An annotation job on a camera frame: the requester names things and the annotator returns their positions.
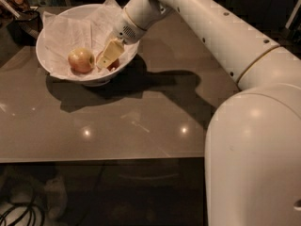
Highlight white paper liner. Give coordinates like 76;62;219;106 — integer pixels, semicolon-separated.
41;0;139;81

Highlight black cables on floor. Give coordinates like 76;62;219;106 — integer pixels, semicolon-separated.
0;186;46;226

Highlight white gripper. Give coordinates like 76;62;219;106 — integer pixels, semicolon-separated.
96;8;147;69

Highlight yellowish apple on left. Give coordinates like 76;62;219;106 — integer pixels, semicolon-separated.
68;47;94;73

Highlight dark bag with strap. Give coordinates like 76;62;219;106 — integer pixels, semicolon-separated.
0;0;42;43

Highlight white bowl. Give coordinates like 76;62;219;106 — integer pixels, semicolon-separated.
35;3;140;87

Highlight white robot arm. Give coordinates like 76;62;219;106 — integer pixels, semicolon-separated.
113;0;301;226

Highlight red apple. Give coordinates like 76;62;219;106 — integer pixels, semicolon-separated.
96;53;119;72

